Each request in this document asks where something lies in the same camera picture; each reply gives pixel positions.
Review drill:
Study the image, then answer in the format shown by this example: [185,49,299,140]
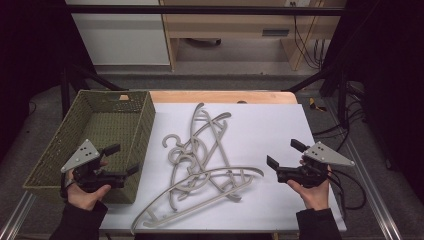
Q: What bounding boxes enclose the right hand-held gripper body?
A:
[275,141,356,189]

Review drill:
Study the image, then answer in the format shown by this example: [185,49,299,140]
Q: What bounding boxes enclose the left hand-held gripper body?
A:
[60,139,130,194]

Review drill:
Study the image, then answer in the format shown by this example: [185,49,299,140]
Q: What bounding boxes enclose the green woven basket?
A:
[22,89,157,205]

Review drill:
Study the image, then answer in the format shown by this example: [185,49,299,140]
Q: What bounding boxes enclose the grey plastic clothes hanger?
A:
[130,165,265,235]
[162,111,233,168]
[189,102,243,203]
[167,146,214,212]

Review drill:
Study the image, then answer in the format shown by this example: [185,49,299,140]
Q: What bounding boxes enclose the person's right hand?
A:
[286,159,333,212]

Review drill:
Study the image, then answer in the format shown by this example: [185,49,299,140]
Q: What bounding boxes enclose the person's left hand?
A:
[65,160,113,212]

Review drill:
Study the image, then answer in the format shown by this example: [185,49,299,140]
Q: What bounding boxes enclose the white paper sheet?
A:
[99,102,348,234]

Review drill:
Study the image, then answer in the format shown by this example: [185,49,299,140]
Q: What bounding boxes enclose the yellow and black tool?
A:
[307,97,328,113]

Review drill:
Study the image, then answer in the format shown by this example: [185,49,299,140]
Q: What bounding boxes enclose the white cabinet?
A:
[65,0,171,67]

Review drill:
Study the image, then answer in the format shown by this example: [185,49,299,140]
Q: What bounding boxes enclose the wooden desk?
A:
[159,0,348,72]

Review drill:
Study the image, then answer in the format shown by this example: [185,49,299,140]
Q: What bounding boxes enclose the black floor cables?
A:
[312,81,368,153]

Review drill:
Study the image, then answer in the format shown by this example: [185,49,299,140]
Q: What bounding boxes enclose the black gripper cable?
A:
[328,168,368,219]

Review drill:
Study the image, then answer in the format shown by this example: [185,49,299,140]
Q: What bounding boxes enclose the aluminium rail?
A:
[342,135,403,240]
[0,191,38,240]

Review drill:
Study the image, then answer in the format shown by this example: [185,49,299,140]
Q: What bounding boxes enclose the black metal frame strut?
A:
[282,63,352,129]
[60,63,128,118]

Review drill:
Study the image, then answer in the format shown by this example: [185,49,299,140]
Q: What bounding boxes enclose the hanging black cables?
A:
[289,1,327,70]

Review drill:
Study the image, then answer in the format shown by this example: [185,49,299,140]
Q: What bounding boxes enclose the black horizontal frame bar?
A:
[65,4,346,17]

